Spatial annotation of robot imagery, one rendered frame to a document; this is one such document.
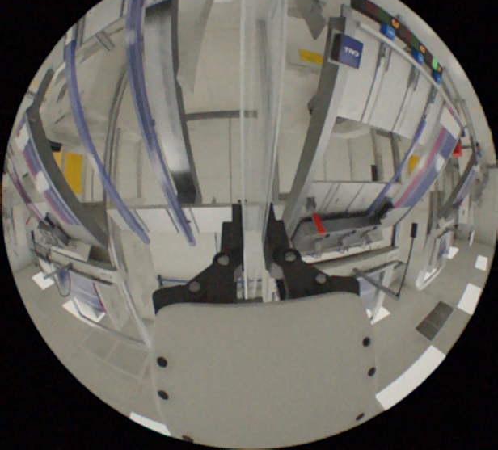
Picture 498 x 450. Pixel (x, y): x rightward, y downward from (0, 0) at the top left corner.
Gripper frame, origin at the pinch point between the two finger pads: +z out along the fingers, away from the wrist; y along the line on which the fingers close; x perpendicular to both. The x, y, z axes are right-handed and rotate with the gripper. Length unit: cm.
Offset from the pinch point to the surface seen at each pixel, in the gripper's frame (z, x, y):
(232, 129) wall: 204, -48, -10
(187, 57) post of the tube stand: 18.7, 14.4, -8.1
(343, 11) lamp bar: 19.9, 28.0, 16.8
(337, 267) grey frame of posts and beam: 24, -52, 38
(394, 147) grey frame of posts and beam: 59, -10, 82
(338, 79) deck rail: 18.9, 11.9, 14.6
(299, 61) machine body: 51, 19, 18
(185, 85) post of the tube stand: 18.1, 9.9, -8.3
